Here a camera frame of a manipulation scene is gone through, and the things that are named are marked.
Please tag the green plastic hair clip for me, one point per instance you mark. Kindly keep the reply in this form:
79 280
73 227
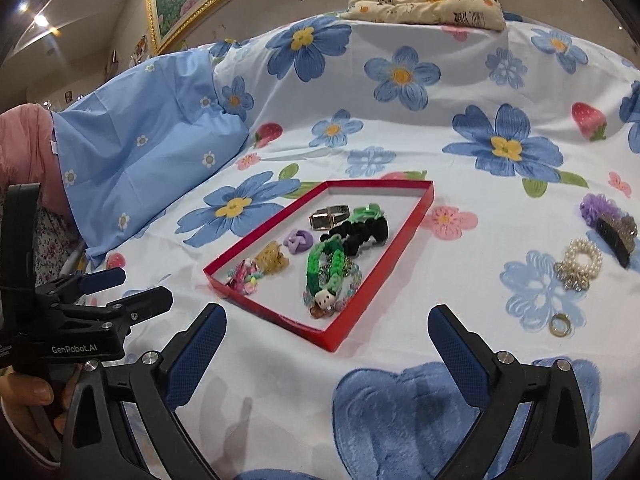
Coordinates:
365 214

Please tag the white floral bed sheet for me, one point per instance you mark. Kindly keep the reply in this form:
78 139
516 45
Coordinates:
450 285

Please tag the purple flower hair clip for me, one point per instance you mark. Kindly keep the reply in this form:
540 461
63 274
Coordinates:
296 241

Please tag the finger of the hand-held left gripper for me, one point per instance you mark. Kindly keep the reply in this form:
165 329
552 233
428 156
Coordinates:
100 280
140 305

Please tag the black fabric scrunchie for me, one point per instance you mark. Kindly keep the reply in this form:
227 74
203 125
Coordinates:
360 235

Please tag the red shallow box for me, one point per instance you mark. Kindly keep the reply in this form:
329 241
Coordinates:
400 205

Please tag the small floral patterned cloth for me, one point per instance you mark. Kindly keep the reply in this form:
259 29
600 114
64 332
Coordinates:
55 240

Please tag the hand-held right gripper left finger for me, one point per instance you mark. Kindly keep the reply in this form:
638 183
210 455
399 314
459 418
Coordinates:
195 355

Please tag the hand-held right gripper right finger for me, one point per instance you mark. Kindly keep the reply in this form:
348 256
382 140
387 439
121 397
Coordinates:
460 355

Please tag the cream printed cushion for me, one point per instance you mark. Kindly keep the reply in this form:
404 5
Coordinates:
425 0

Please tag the black ornate hair comb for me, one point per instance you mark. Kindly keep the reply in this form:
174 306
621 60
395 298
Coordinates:
615 240

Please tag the blue floral pillow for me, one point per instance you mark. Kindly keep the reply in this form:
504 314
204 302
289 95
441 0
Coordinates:
150 150

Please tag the gold framed painting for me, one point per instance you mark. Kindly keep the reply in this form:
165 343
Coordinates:
170 10

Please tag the person's left hand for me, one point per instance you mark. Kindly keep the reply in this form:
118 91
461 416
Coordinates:
25 395

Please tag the pink pillow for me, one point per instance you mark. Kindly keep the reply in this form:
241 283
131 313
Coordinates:
20 150

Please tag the yellow bear hair clip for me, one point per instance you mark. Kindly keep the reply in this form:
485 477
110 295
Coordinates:
272 260

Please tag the gold square wristwatch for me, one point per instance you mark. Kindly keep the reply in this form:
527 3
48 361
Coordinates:
327 219

